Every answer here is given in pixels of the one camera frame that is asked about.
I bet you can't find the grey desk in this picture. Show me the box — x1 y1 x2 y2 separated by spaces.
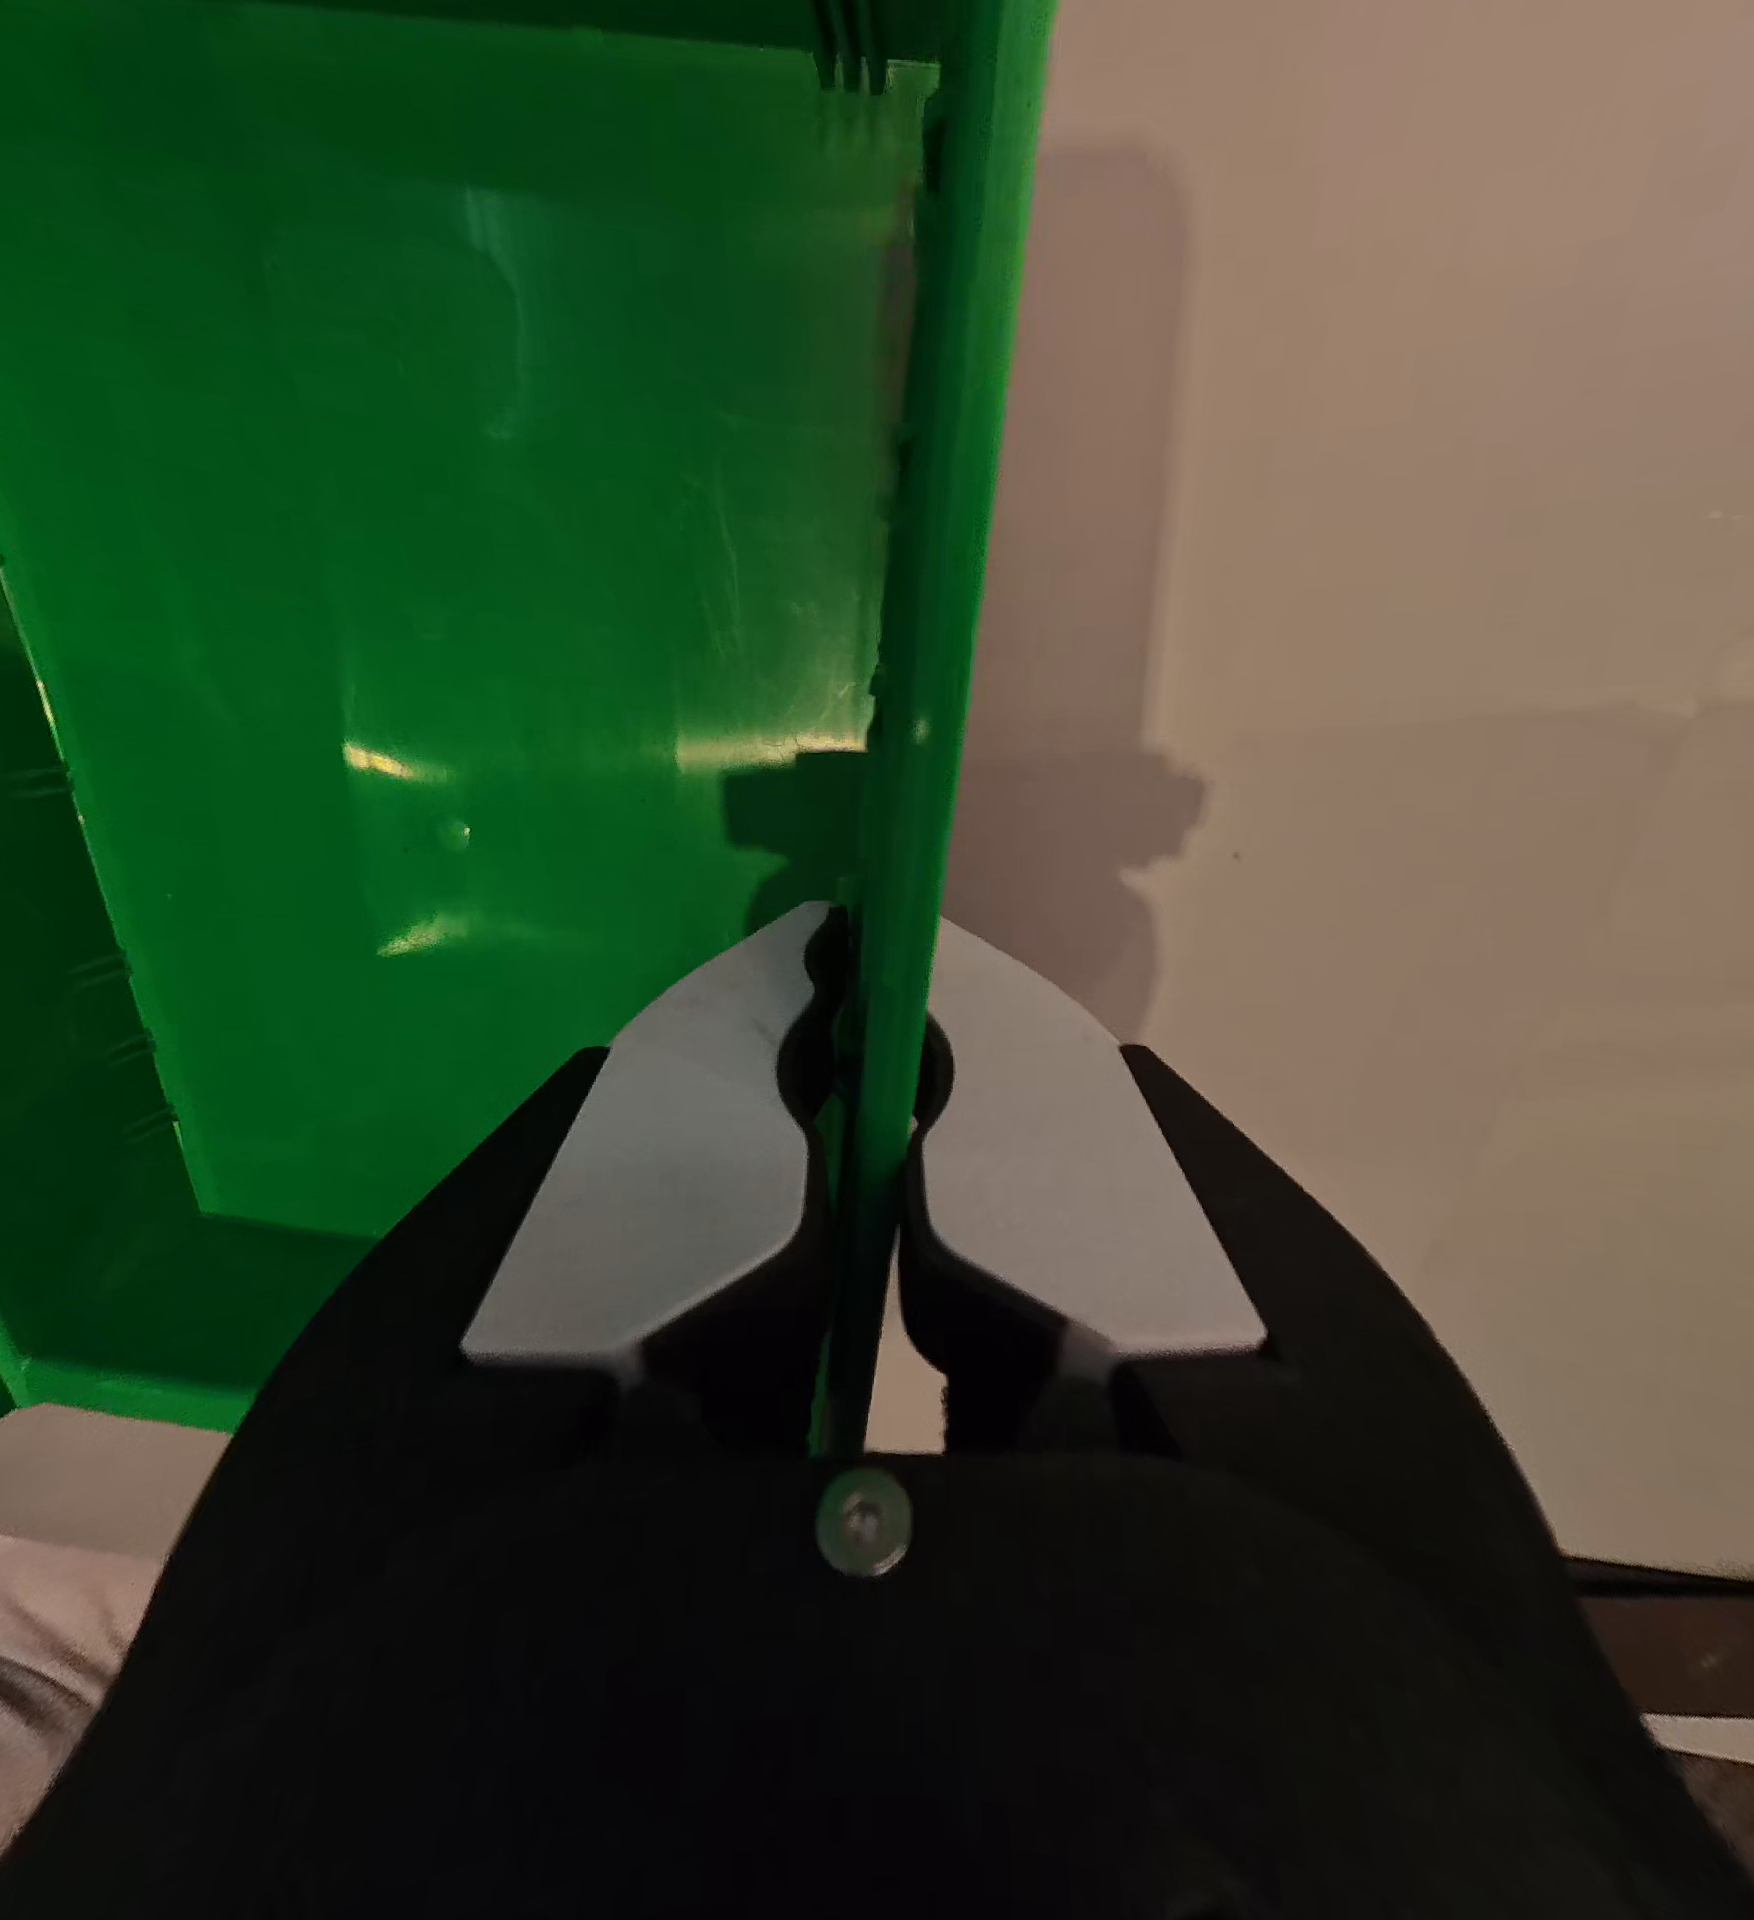
0 0 1754 1590

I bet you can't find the green plastic bin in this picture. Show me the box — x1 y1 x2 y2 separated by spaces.
0 0 1062 1466

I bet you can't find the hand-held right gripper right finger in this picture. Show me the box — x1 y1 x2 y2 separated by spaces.
892 914 1272 1404

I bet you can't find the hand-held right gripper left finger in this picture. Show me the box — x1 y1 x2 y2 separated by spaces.
461 901 866 1399

